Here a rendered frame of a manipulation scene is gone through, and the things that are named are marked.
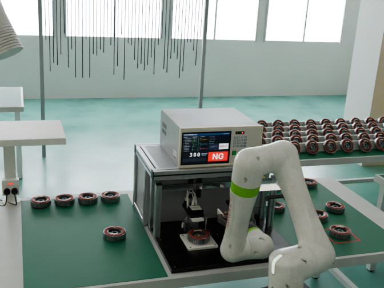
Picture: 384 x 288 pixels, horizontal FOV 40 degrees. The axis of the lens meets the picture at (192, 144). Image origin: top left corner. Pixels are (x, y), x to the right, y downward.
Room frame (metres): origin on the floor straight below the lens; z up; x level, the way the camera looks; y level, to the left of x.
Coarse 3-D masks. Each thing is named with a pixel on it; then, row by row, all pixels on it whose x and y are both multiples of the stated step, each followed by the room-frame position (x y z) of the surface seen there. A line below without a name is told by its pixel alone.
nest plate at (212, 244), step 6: (180, 234) 2.41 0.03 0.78; (186, 234) 2.41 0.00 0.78; (186, 240) 2.35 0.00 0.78; (210, 240) 2.37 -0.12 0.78; (186, 246) 2.30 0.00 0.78; (192, 246) 2.29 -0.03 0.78; (198, 246) 2.30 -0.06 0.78; (204, 246) 2.30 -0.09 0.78; (210, 246) 2.31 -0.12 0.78; (216, 246) 2.32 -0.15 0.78
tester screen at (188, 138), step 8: (184, 136) 2.47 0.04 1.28; (192, 136) 2.48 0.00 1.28; (200, 136) 2.49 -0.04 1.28; (208, 136) 2.51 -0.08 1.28; (216, 136) 2.52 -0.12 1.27; (224, 136) 2.53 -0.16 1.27; (184, 144) 2.47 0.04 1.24; (192, 144) 2.48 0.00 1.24; (200, 144) 2.50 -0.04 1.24; (208, 144) 2.51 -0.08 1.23; (184, 152) 2.47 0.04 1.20; (192, 152) 2.48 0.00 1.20; (208, 152) 2.51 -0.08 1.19
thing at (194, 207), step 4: (184, 208) 2.50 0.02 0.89; (188, 208) 2.45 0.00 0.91; (192, 208) 2.43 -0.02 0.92; (196, 208) 2.43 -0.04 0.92; (200, 208) 2.44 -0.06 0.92; (188, 212) 2.43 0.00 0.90; (192, 212) 2.40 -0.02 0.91; (196, 212) 2.41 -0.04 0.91; (200, 212) 2.41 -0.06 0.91; (192, 216) 2.40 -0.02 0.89; (196, 216) 2.41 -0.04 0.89; (200, 216) 2.41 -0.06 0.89; (192, 220) 2.38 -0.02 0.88; (196, 220) 2.38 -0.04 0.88; (200, 220) 2.39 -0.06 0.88
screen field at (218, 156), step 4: (212, 152) 2.52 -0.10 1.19; (216, 152) 2.52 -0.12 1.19; (220, 152) 2.53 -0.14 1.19; (224, 152) 2.54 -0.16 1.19; (208, 156) 2.51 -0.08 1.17; (212, 156) 2.52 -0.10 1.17; (216, 156) 2.52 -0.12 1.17; (220, 156) 2.53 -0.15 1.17; (224, 156) 2.54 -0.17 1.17; (208, 160) 2.51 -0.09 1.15; (212, 160) 2.52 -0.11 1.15; (216, 160) 2.52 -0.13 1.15; (220, 160) 2.53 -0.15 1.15; (224, 160) 2.54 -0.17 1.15
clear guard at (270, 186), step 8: (264, 176) 2.56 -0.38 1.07; (272, 176) 2.57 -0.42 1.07; (264, 184) 2.45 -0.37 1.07; (272, 184) 2.45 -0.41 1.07; (264, 192) 2.36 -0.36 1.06; (272, 192) 2.37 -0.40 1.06; (280, 192) 2.38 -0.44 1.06; (256, 200) 2.31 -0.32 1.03; (264, 200) 2.33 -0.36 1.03; (272, 200) 2.34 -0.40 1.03; (280, 200) 2.35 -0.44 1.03
